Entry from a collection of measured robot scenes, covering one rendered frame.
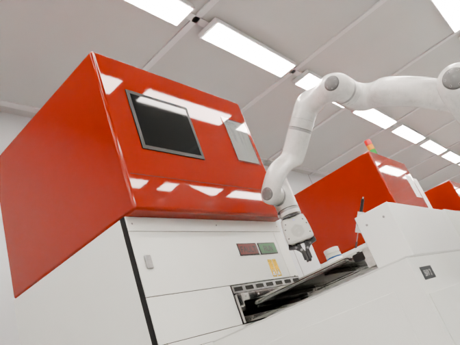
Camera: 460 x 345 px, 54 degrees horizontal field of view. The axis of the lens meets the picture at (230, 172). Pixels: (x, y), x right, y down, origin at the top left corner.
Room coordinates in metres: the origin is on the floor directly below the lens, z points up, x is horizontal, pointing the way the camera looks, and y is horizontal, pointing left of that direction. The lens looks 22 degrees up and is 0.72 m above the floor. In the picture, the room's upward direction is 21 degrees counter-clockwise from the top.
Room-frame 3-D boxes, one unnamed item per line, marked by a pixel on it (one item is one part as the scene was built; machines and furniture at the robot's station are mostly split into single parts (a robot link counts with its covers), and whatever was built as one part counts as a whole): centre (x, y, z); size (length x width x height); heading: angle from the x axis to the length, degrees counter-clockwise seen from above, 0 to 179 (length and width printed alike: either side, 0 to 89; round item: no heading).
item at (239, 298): (1.71, 0.01, 0.89); 0.44 x 0.02 x 0.10; 147
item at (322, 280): (1.61, -0.18, 0.90); 0.34 x 0.34 x 0.01; 57
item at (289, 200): (1.66, -0.15, 1.25); 0.09 x 0.08 x 0.13; 149
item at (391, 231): (1.35, -0.44, 0.89); 0.55 x 0.09 x 0.14; 147
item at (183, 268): (1.57, 0.12, 1.02); 0.81 x 0.03 x 0.40; 147
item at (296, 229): (1.67, -0.16, 1.11); 0.10 x 0.07 x 0.11; 92
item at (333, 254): (2.09, -0.30, 1.01); 0.07 x 0.07 x 0.10
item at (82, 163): (1.74, 0.38, 1.52); 0.81 x 0.75 x 0.60; 147
